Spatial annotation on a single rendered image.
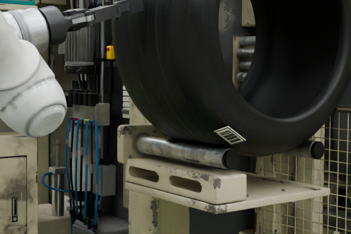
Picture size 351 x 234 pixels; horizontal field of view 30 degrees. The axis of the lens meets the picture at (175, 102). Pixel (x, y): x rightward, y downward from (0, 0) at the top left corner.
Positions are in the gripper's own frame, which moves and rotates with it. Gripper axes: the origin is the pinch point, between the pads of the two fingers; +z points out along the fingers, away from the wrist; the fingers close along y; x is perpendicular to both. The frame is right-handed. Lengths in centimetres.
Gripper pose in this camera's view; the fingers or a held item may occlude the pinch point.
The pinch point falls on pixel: (127, 7)
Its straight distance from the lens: 137.0
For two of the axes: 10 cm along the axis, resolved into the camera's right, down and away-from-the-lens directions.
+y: -6.1, -0.4, 7.9
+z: 7.7, -2.9, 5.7
